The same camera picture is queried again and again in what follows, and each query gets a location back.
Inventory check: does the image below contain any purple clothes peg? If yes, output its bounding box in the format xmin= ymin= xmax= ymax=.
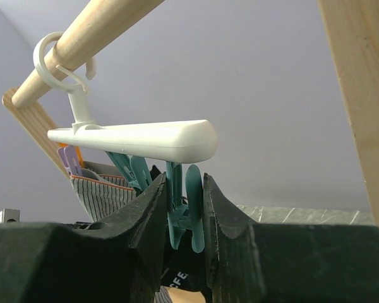
xmin=57 ymin=145 xmax=83 ymax=176

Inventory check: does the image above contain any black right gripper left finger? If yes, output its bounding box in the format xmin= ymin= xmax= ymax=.
xmin=0 ymin=175 xmax=167 ymax=302

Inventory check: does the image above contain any black underwear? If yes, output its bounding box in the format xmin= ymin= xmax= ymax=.
xmin=150 ymin=164 xmax=214 ymax=303

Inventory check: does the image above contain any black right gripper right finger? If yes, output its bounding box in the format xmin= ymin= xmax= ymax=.
xmin=203 ymin=174 xmax=379 ymax=302

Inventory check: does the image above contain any wooden clothes rack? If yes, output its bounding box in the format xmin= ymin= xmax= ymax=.
xmin=1 ymin=0 xmax=379 ymax=303

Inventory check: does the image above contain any grey striped underwear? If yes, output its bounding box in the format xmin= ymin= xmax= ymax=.
xmin=70 ymin=163 xmax=172 ymax=302

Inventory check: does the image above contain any white plastic hanger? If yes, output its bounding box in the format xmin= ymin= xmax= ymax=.
xmin=33 ymin=32 xmax=219 ymax=163

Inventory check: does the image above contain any teal clothes peg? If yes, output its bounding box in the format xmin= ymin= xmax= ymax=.
xmin=166 ymin=162 xmax=205 ymax=253
xmin=106 ymin=151 xmax=152 ymax=191

